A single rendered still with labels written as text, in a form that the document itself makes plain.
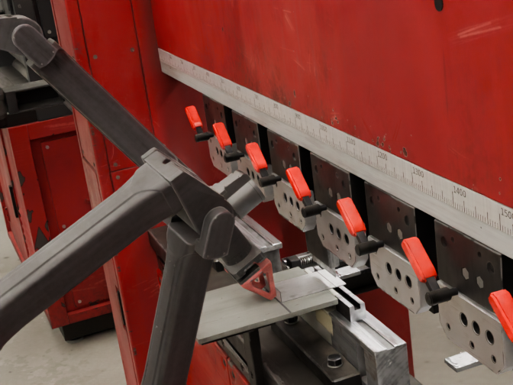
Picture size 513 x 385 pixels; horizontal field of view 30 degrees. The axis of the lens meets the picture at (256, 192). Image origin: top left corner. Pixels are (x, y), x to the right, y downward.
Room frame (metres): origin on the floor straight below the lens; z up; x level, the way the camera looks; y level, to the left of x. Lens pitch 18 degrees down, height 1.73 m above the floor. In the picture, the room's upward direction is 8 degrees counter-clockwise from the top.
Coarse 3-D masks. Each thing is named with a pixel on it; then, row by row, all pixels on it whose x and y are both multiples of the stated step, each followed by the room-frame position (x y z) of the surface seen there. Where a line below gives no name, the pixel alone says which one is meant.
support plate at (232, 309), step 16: (288, 272) 1.70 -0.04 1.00; (304, 272) 1.69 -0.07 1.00; (224, 288) 1.66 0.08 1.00; (240, 288) 1.65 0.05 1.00; (208, 304) 1.60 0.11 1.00; (224, 304) 1.59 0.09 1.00; (240, 304) 1.58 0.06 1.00; (256, 304) 1.57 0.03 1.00; (272, 304) 1.56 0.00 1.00; (288, 304) 1.56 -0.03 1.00; (304, 304) 1.55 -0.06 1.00; (320, 304) 1.54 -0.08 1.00; (336, 304) 1.55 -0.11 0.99; (208, 320) 1.54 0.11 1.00; (224, 320) 1.53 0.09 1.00; (240, 320) 1.52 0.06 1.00; (256, 320) 1.51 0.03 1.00; (272, 320) 1.51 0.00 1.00; (208, 336) 1.47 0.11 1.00; (224, 336) 1.48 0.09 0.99
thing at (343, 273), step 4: (340, 268) 1.67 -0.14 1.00; (344, 268) 1.67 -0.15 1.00; (348, 268) 1.66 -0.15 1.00; (352, 268) 1.66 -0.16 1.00; (356, 268) 1.66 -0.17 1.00; (360, 268) 1.66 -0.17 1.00; (364, 268) 1.65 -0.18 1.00; (368, 268) 1.65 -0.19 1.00; (336, 272) 1.65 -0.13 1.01; (340, 272) 1.65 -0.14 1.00; (344, 272) 1.65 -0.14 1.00; (348, 272) 1.65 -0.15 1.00; (352, 272) 1.64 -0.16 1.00; (356, 272) 1.64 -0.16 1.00; (360, 272) 1.65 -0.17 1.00; (364, 272) 1.65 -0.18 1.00; (340, 276) 1.63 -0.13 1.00; (344, 276) 1.64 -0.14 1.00; (348, 276) 1.64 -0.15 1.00; (352, 276) 1.64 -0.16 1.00
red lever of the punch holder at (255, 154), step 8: (248, 144) 1.72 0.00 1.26; (256, 144) 1.72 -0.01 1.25; (248, 152) 1.71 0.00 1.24; (256, 152) 1.71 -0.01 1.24; (256, 160) 1.69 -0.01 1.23; (264, 160) 1.70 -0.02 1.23; (256, 168) 1.68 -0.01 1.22; (264, 168) 1.68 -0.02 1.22; (264, 176) 1.67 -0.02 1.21; (272, 176) 1.67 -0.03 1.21; (280, 176) 1.67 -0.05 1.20; (264, 184) 1.66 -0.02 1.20; (272, 184) 1.66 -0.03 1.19
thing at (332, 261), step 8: (312, 232) 1.65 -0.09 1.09; (312, 240) 1.65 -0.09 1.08; (320, 240) 1.62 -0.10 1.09; (312, 248) 1.66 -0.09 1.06; (320, 248) 1.62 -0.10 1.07; (312, 256) 1.69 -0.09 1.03; (320, 256) 1.62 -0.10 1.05; (328, 256) 1.59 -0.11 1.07; (336, 256) 1.59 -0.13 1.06; (320, 264) 1.65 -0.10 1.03; (328, 264) 1.59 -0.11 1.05; (336, 264) 1.59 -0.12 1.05; (328, 272) 1.62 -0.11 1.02
